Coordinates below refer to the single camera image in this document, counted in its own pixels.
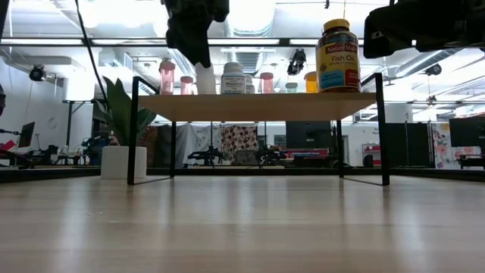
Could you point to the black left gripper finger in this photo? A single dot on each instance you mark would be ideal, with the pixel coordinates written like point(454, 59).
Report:
point(189, 41)

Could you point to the pink pill bottle white cap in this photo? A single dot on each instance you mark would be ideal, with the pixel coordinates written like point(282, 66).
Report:
point(167, 77)
point(186, 86)
point(266, 83)

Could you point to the translucent white plastic bottle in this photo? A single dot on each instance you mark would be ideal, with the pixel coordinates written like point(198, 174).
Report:
point(205, 81)

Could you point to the white melatonin bottle blue label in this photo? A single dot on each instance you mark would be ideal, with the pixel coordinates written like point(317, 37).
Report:
point(233, 81)

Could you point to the fish oil bottle yellow label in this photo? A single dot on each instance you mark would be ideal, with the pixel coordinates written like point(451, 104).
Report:
point(338, 60)

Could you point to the teal pill bottle white cap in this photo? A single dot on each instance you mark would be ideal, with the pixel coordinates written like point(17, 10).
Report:
point(291, 88)

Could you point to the orange pill bottle white cap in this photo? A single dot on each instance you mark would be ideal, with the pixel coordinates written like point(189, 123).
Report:
point(310, 83)

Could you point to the black background robot arm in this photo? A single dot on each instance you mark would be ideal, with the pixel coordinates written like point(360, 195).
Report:
point(270, 155)
point(206, 155)

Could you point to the black ceiling spotlight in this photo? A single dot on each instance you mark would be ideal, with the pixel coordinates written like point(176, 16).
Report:
point(37, 73)
point(433, 69)

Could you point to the white labelled supplement bottle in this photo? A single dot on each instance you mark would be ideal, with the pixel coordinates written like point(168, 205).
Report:
point(250, 86)

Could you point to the green leafy plant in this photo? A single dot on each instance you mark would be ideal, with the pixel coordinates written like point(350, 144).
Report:
point(121, 110)

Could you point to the white cloth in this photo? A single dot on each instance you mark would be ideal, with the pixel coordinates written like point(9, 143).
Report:
point(197, 140)

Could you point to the red patterned cloth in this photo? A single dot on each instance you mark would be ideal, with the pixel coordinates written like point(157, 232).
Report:
point(239, 138)

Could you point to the black screen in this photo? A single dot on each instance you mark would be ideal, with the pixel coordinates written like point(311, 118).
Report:
point(466, 130)

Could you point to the floral curtain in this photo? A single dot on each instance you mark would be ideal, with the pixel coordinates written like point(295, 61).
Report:
point(443, 146)

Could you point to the black panel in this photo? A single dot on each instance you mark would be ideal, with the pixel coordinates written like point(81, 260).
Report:
point(308, 134)

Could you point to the red and blue table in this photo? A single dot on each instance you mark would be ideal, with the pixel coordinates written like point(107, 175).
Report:
point(305, 153)

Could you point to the black computer monitor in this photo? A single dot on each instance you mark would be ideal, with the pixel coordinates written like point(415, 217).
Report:
point(27, 134)

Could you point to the silver ventilation duct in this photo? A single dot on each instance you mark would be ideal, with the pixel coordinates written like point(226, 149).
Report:
point(252, 58)

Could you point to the black overhead frame bar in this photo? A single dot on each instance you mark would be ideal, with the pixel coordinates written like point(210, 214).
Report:
point(284, 42)

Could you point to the wooden shelf black metal frame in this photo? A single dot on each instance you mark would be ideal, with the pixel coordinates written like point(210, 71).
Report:
point(257, 106)

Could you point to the black overhead camera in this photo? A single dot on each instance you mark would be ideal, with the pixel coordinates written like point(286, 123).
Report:
point(296, 62)

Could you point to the black table edge rail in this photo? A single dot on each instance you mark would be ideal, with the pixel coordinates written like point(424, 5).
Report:
point(246, 171)

